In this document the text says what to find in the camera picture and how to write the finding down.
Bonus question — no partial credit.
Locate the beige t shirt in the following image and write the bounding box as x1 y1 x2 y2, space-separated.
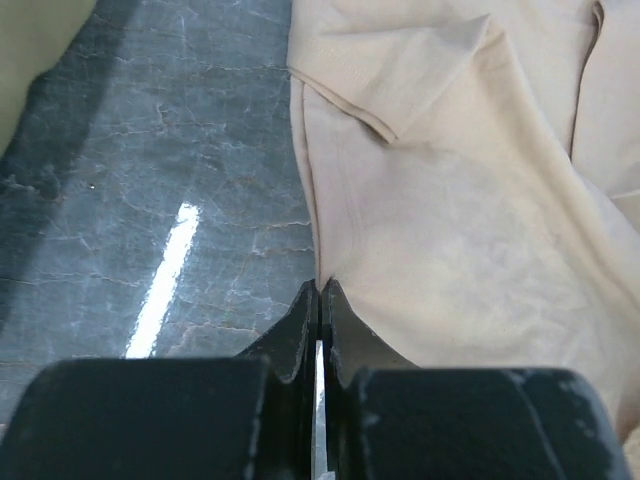
285 0 640 441

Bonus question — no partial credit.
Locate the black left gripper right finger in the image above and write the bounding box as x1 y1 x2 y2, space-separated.
320 281 631 479

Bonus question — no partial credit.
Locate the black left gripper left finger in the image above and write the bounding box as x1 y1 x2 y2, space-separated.
1 282 318 479

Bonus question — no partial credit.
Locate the blue yellow striped pillow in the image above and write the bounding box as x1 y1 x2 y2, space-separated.
1 0 95 151

